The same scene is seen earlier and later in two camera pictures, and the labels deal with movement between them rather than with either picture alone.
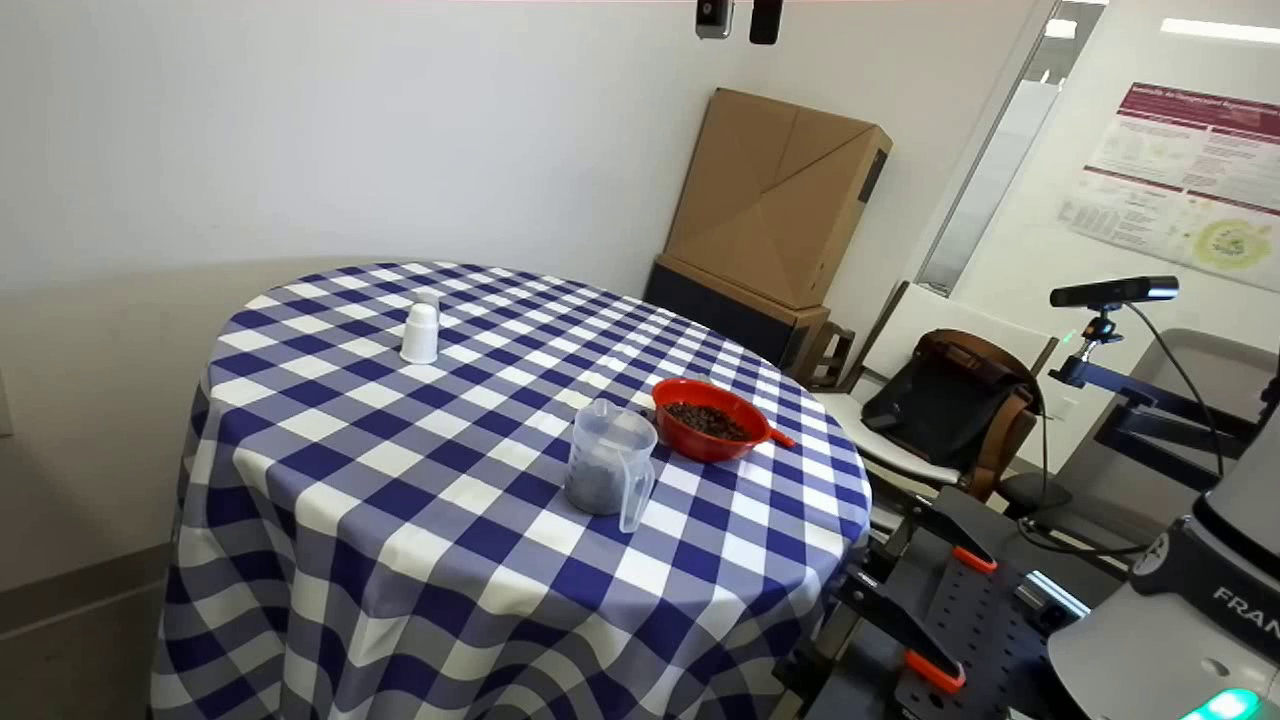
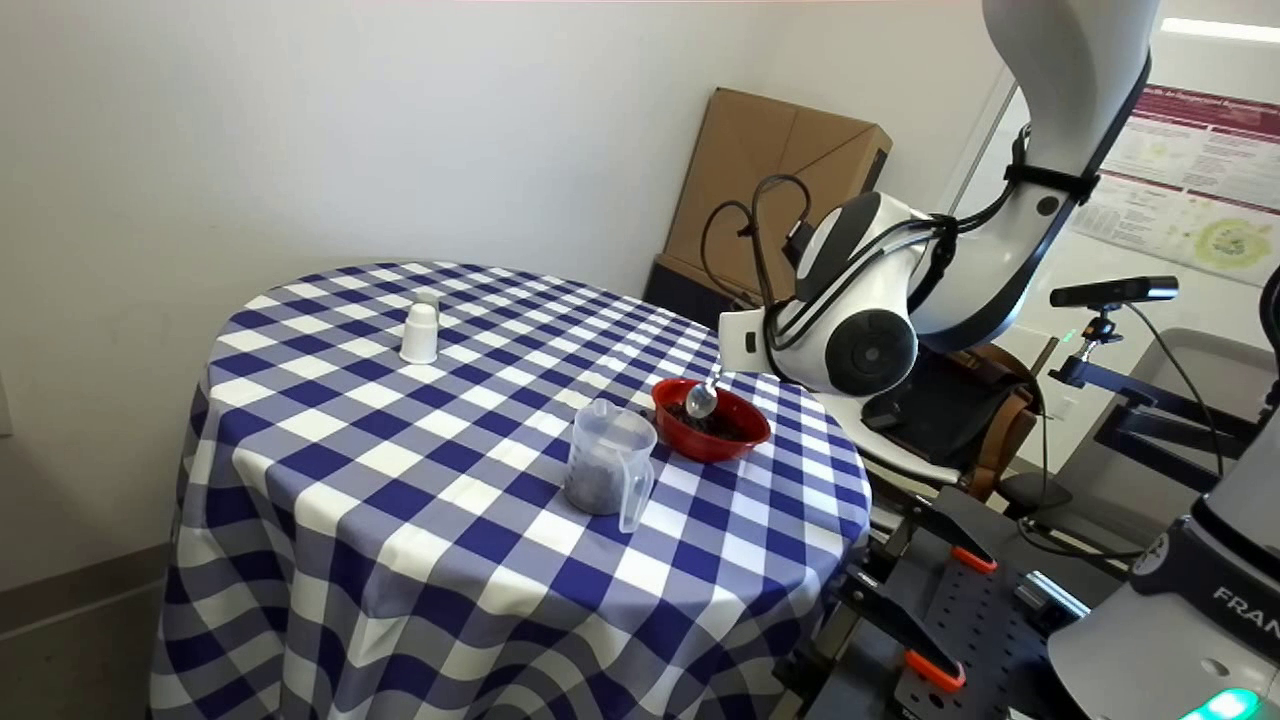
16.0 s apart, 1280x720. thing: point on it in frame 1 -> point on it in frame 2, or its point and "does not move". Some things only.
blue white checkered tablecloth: (497, 495) does not move
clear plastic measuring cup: (612, 462) does not move
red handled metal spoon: (772, 435) -> (700, 403)
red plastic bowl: (706, 422) does not move
